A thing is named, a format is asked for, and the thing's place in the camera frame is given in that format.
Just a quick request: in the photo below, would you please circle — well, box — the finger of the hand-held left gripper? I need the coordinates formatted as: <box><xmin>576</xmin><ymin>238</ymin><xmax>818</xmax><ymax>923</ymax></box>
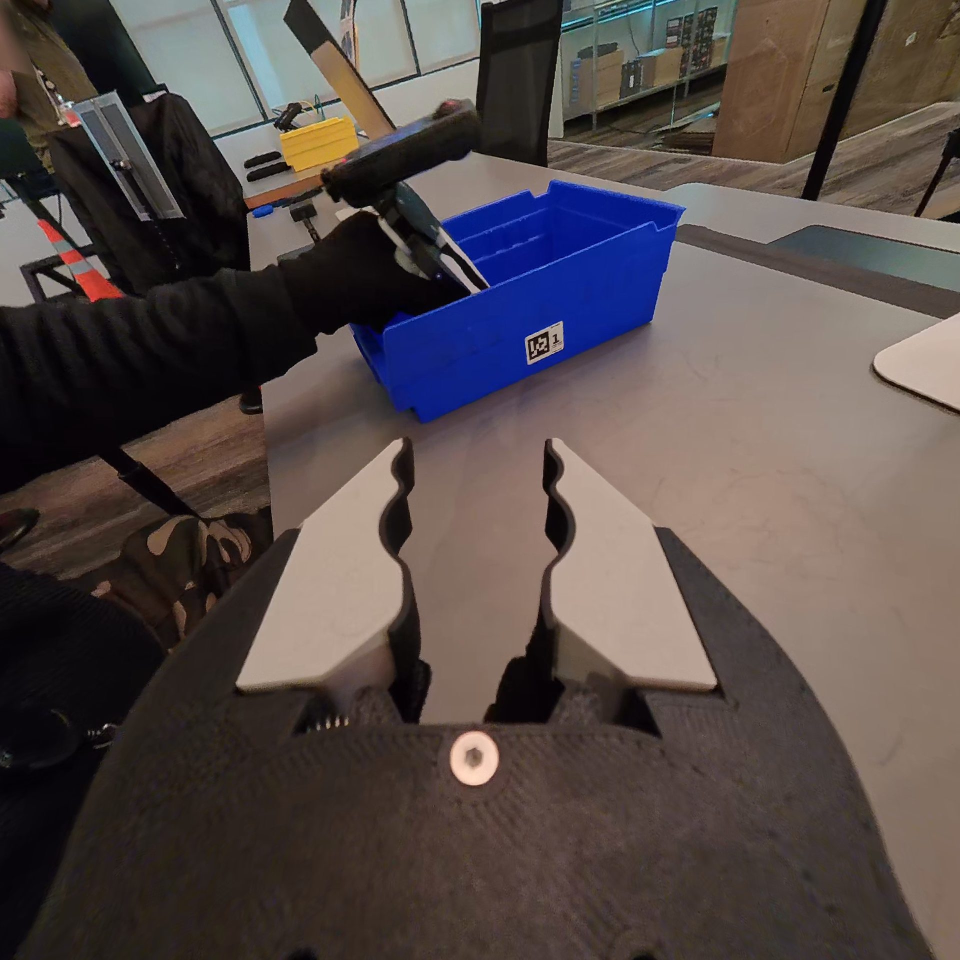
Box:
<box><xmin>377</xmin><ymin>217</ymin><xmax>438</xmax><ymax>280</ymax></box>
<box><xmin>418</xmin><ymin>227</ymin><xmax>493</xmax><ymax>294</ymax></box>

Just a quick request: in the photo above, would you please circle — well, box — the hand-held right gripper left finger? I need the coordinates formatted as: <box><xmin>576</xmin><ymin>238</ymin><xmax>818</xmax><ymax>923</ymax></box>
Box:
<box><xmin>234</xmin><ymin>437</ymin><xmax>434</xmax><ymax>725</ymax></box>

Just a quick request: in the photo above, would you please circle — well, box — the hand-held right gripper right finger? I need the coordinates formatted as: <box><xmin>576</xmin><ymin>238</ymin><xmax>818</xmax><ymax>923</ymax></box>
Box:
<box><xmin>486</xmin><ymin>438</ymin><xmax>720</xmax><ymax>725</ymax></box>

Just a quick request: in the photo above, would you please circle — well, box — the blue plastic bin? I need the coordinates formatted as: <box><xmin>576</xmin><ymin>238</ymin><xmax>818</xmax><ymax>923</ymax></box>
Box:
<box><xmin>348</xmin><ymin>180</ymin><xmax>687</xmax><ymax>423</ymax></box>

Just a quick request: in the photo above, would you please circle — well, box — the person's left hand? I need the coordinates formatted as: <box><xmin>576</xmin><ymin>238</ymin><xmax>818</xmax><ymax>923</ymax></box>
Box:
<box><xmin>281</xmin><ymin>212</ymin><xmax>470</xmax><ymax>339</ymax></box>

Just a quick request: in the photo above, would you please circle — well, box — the white stand with tilted board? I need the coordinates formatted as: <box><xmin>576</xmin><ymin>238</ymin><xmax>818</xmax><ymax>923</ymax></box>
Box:
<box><xmin>283</xmin><ymin>0</ymin><xmax>399</xmax><ymax>151</ymax></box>

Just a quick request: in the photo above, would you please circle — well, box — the small yellow bin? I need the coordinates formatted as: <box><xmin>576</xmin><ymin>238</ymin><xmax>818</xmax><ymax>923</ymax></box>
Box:
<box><xmin>279</xmin><ymin>116</ymin><xmax>357</xmax><ymax>174</ymax></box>

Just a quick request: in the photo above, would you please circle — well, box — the wooden background desk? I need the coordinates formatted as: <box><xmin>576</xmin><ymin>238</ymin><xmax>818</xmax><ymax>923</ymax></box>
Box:
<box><xmin>243</xmin><ymin>105</ymin><xmax>421</xmax><ymax>226</ymax></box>

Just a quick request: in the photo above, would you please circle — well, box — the black mesh office chair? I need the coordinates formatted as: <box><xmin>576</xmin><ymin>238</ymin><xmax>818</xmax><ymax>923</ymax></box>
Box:
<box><xmin>476</xmin><ymin>0</ymin><xmax>564</xmax><ymax>168</ymax></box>

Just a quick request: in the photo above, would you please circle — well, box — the black table leg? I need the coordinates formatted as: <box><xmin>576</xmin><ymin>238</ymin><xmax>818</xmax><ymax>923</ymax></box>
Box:
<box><xmin>105</xmin><ymin>446</ymin><xmax>204</xmax><ymax>520</ymax></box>

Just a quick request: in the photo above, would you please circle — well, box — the storage shelf with boxes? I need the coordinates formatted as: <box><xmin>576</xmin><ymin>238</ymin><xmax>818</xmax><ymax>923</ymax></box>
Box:
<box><xmin>558</xmin><ymin>0</ymin><xmax>732</xmax><ymax>132</ymax></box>

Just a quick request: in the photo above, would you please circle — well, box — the grey framed panel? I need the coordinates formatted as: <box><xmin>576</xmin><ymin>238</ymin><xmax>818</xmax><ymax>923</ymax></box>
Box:
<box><xmin>71</xmin><ymin>91</ymin><xmax>185</xmax><ymax>221</ymax></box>

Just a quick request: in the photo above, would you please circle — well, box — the orange striped traffic cone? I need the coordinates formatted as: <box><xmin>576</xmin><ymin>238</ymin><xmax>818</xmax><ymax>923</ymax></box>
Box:
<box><xmin>37</xmin><ymin>219</ymin><xmax>125</xmax><ymax>303</ymax></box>

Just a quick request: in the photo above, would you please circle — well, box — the white stand with clear arms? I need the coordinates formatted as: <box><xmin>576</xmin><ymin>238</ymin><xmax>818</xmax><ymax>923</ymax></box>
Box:
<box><xmin>872</xmin><ymin>313</ymin><xmax>960</xmax><ymax>414</ymax></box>

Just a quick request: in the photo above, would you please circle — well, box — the black tripod pole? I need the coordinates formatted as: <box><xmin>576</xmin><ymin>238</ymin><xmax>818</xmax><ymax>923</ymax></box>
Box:
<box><xmin>802</xmin><ymin>0</ymin><xmax>890</xmax><ymax>202</ymax></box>

